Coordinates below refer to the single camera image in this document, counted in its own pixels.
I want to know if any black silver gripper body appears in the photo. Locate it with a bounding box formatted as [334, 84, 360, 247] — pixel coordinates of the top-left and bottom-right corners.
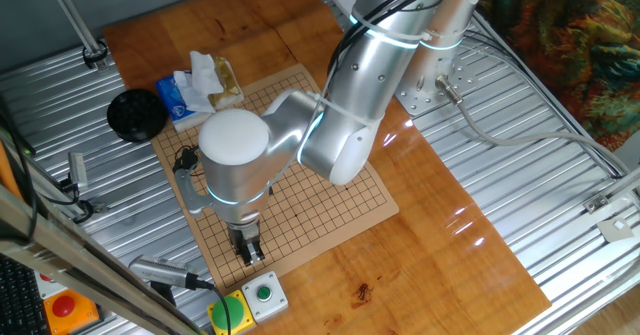
[227, 217, 264, 247]

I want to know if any tan go board mat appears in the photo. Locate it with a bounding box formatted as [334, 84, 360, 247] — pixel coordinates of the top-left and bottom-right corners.
[150, 63, 400, 294]

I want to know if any white box green button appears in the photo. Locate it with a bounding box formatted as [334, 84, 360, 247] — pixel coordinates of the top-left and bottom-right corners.
[241, 270, 290, 325]

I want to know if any yellow box green button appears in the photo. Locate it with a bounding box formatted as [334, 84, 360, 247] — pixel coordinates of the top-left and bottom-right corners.
[207, 289, 257, 335]

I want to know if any gold tissue pack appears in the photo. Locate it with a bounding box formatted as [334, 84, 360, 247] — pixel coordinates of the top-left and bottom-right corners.
[189, 50, 245, 110]

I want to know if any blue tissue pack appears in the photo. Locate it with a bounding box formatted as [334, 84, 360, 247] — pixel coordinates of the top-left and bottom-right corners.
[155, 69, 220, 134]

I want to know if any black bowl of go stones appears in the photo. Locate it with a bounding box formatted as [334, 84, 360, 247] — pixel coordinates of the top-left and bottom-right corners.
[106, 88, 169, 143]

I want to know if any wood grain table mat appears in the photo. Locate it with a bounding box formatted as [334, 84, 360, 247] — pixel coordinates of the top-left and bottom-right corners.
[102, 0, 552, 335]

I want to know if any orange emergency stop box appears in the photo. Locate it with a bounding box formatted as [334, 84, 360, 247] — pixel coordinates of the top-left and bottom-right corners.
[42, 288, 101, 335]

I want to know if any white box red button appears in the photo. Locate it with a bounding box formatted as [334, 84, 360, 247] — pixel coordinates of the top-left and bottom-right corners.
[33, 270, 69, 300]

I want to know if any black keyboard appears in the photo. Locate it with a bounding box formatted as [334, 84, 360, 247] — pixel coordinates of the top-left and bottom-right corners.
[0, 254, 51, 335]

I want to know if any orange bar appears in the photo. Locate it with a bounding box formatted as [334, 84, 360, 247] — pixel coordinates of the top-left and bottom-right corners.
[0, 139, 24, 201]

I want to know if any silver plate square hole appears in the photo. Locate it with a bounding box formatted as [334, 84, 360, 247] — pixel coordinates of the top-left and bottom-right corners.
[597, 217, 635, 244]

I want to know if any colourful painted cloth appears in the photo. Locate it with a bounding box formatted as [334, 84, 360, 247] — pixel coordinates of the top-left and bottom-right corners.
[479, 0, 640, 151]

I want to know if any black camera cable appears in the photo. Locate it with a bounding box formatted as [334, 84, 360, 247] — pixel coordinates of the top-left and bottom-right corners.
[194, 277, 235, 335]

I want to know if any silver ribbed camera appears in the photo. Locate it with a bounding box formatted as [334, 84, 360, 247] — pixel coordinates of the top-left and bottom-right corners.
[128, 255, 201, 291]

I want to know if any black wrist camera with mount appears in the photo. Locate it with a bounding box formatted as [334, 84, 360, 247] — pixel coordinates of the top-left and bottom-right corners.
[172, 144, 211, 219]

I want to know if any small silver camera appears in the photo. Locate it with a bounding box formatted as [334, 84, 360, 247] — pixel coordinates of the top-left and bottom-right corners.
[67, 151, 90, 192]

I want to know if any beige frame beam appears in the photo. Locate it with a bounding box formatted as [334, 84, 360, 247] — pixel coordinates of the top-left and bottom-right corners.
[0, 184, 209, 335]

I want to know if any aluminium camera post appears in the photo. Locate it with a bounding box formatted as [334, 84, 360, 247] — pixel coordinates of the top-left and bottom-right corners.
[42, 0, 104, 59]
[0, 124, 99, 221]

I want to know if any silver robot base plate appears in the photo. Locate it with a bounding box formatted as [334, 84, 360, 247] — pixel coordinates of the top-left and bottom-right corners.
[394, 49, 479, 116]

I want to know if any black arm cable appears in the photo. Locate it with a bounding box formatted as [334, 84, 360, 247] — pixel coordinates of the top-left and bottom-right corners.
[327, 0, 456, 84]

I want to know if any black hanging cable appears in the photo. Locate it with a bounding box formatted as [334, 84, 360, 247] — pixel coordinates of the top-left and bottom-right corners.
[0, 92, 39, 241]

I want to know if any grey cable with metal plug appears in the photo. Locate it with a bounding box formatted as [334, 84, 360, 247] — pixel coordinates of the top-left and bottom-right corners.
[434, 73, 632, 176]

